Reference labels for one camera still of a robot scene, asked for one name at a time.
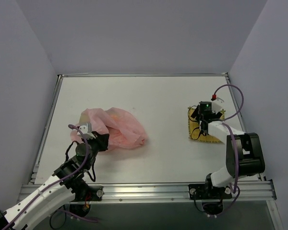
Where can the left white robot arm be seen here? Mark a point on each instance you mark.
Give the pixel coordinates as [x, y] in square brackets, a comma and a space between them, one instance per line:
[65, 185]

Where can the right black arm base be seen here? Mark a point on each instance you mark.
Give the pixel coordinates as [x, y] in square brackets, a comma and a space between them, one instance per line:
[208, 199]

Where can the aluminium front rail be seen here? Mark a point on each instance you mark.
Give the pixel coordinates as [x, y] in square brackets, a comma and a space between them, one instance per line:
[175, 192]

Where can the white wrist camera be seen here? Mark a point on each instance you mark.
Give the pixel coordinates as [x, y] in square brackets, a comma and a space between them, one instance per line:
[218, 101]
[86, 131]

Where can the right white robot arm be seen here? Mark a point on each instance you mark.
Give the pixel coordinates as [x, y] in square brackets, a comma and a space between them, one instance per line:
[244, 156]

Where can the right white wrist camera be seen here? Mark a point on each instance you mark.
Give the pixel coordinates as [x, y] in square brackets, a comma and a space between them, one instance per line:
[218, 101]

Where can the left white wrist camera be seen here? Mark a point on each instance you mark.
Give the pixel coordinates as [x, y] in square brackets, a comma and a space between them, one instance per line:
[86, 131]

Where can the yellow bamboo mat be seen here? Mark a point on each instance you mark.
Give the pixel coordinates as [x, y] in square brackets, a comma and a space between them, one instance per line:
[195, 133]

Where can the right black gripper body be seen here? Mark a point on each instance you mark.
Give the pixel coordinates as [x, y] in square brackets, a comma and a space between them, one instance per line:
[217, 115]

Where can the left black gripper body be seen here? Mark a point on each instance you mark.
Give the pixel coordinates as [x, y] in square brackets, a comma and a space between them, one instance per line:
[102, 140]

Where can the pink plastic bag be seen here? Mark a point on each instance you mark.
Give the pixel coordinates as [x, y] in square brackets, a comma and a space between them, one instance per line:
[124, 130]

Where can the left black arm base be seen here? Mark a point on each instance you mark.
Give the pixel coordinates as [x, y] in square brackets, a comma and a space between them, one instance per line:
[80, 205]

